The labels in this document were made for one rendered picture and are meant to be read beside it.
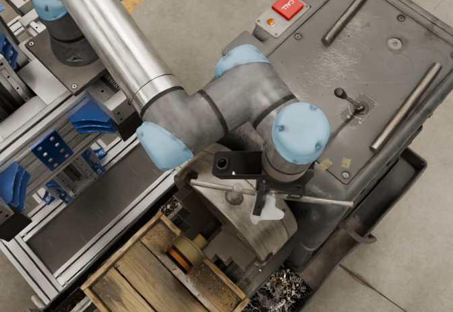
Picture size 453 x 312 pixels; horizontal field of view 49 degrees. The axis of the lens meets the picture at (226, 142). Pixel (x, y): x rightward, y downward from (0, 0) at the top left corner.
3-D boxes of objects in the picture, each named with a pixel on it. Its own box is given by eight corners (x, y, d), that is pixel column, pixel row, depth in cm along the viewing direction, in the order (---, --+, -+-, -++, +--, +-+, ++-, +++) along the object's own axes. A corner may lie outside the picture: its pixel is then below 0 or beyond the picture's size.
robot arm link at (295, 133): (307, 84, 67) (346, 134, 65) (291, 114, 77) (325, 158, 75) (259, 114, 65) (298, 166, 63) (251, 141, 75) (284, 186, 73)
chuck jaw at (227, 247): (232, 217, 121) (269, 249, 116) (234, 224, 126) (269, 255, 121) (201, 250, 118) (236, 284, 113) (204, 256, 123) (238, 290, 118)
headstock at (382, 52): (318, 32, 171) (339, -53, 135) (434, 117, 157) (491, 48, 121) (195, 147, 155) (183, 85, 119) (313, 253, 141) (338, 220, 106)
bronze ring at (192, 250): (187, 219, 120) (159, 246, 117) (214, 246, 117) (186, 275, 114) (190, 228, 128) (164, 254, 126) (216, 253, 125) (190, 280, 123)
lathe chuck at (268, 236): (197, 170, 144) (198, 135, 114) (277, 247, 138) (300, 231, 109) (174, 192, 142) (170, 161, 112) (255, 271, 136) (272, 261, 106)
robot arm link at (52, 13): (37, 16, 128) (15, -20, 115) (83, -8, 130) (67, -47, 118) (58, 48, 124) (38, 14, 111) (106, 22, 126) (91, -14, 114)
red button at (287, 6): (286, -4, 130) (286, -9, 128) (303, 9, 128) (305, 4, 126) (270, 10, 128) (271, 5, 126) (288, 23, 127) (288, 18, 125)
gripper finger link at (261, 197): (259, 222, 89) (269, 184, 84) (251, 220, 89) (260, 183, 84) (261, 204, 93) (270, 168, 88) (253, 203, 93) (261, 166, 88)
